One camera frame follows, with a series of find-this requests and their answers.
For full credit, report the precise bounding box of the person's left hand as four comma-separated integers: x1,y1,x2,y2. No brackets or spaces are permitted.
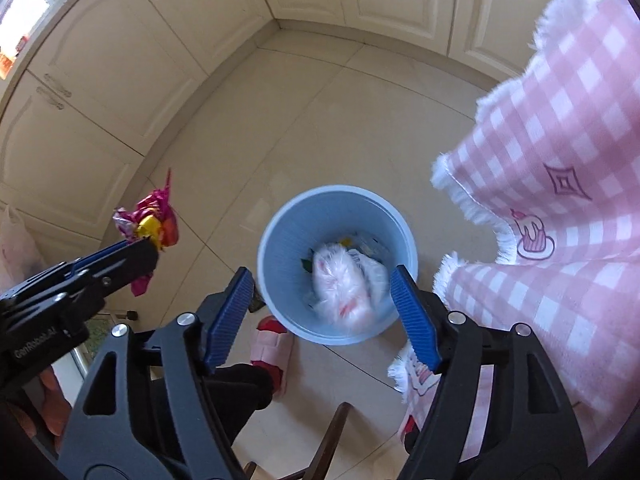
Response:
30,366,72,453

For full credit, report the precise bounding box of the magenta candy wrapper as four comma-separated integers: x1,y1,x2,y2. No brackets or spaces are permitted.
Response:
112,169,180,297

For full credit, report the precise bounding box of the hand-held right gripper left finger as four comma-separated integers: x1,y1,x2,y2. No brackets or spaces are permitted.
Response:
57,266,257,480

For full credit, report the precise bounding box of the pink slipper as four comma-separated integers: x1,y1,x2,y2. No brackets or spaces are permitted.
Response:
400,412,426,456
249,316,296,401

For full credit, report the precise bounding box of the wooden chair leg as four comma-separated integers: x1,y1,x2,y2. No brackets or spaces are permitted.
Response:
242,402,351,480

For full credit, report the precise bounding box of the blue plastic bucket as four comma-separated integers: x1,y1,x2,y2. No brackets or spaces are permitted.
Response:
256,185,420,346

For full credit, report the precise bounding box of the orange packet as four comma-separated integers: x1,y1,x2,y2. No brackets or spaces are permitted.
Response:
0,35,31,81

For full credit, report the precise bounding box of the person's left leg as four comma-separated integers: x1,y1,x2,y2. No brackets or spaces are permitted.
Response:
212,364,275,441

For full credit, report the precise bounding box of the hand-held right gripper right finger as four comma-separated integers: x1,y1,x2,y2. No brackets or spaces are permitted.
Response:
390,265,589,480

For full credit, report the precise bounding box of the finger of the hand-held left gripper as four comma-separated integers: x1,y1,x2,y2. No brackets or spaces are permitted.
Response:
89,236,161,294
64,239,133,277

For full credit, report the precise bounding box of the pink checked tablecloth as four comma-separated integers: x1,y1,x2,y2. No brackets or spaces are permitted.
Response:
387,0,640,466

